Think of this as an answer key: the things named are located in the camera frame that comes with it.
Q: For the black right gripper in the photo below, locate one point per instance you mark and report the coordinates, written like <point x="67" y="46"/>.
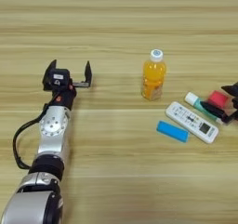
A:
<point x="235" y="108"/>

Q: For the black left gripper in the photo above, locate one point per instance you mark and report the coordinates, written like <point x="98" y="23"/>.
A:
<point x="65" y="99"/>

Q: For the red cube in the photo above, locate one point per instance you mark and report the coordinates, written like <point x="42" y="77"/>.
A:
<point x="218" y="98"/>

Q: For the white green toothpaste tube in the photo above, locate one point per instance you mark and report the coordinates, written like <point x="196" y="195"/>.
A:
<point x="193" y="100"/>

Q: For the orange juice bottle white cap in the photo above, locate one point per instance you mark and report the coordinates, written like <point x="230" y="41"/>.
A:
<point x="153" y="77"/>

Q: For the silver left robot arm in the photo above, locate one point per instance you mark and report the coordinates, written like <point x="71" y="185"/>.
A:
<point x="46" y="147"/>

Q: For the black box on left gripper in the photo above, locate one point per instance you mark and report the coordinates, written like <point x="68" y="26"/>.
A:
<point x="58" y="78"/>

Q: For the white remote control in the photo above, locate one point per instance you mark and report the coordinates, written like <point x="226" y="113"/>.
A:
<point x="192" y="122"/>

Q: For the blue rectangular block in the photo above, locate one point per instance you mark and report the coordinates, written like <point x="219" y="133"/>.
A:
<point x="173" y="131"/>

